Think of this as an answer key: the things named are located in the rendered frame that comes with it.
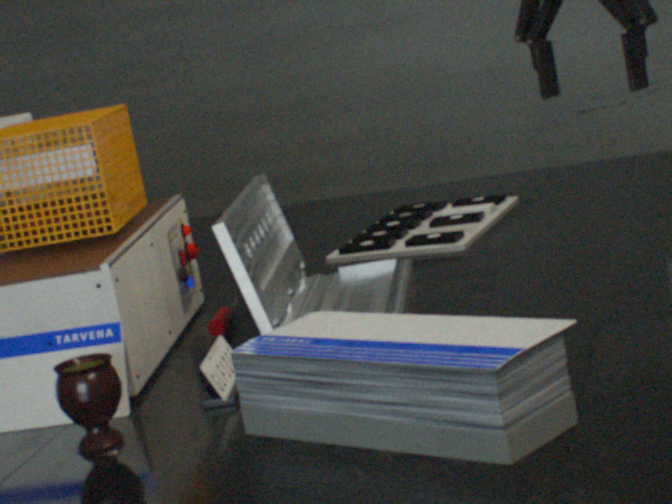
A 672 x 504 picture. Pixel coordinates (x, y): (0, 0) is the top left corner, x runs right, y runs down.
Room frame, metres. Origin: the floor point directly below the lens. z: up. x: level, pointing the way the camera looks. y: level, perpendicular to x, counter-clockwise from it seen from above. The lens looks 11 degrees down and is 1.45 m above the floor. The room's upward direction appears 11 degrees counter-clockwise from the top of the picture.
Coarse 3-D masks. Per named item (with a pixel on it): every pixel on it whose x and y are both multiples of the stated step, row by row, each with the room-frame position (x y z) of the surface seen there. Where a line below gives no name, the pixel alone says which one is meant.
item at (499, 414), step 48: (240, 384) 1.78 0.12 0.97; (288, 384) 1.72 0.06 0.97; (336, 384) 1.67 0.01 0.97; (384, 384) 1.62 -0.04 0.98; (432, 384) 1.57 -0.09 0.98; (480, 384) 1.52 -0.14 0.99; (528, 384) 1.55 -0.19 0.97; (288, 432) 1.73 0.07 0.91; (336, 432) 1.68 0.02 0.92; (384, 432) 1.62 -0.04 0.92; (432, 432) 1.57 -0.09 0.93; (480, 432) 1.53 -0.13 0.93; (528, 432) 1.53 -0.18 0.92
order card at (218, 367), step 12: (216, 348) 2.01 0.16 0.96; (228, 348) 2.06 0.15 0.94; (204, 360) 1.94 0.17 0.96; (216, 360) 1.98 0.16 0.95; (228, 360) 2.02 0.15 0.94; (204, 372) 1.91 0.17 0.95; (216, 372) 1.95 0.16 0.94; (228, 372) 1.99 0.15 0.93; (216, 384) 1.91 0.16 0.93; (228, 384) 1.96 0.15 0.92
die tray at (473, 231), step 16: (496, 208) 2.90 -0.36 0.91; (464, 224) 2.80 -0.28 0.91; (480, 224) 2.77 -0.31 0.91; (400, 240) 2.76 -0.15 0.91; (464, 240) 2.65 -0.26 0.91; (336, 256) 2.73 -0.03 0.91; (352, 256) 2.70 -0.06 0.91; (368, 256) 2.69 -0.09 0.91; (384, 256) 2.68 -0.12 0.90; (400, 256) 2.67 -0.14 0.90
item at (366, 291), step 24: (408, 264) 2.48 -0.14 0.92; (312, 288) 2.43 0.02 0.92; (336, 288) 2.41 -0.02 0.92; (360, 288) 2.38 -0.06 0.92; (384, 288) 2.35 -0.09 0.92; (408, 288) 2.34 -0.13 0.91; (288, 312) 2.31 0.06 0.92; (312, 312) 2.28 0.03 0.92; (360, 312) 2.22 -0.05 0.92; (384, 312) 2.19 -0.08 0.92
